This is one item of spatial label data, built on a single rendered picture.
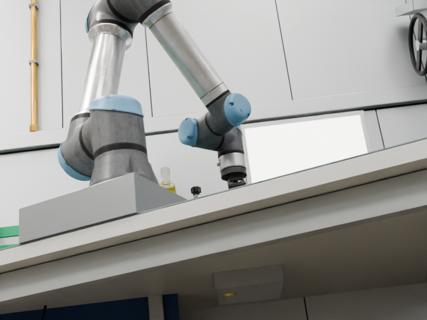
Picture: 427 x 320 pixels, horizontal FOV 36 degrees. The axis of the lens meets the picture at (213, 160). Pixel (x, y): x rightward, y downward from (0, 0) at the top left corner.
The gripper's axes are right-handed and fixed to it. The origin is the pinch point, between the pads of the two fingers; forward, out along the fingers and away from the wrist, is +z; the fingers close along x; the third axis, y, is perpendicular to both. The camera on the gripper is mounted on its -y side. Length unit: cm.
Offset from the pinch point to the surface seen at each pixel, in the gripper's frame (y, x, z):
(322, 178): -62, -13, 8
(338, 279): 19.6, -26.1, 8.9
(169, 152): 39, 19, -45
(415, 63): 36, -69, -67
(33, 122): 40, 67, -63
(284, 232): -54, -6, 14
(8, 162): 43, 76, -49
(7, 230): 14, 66, -15
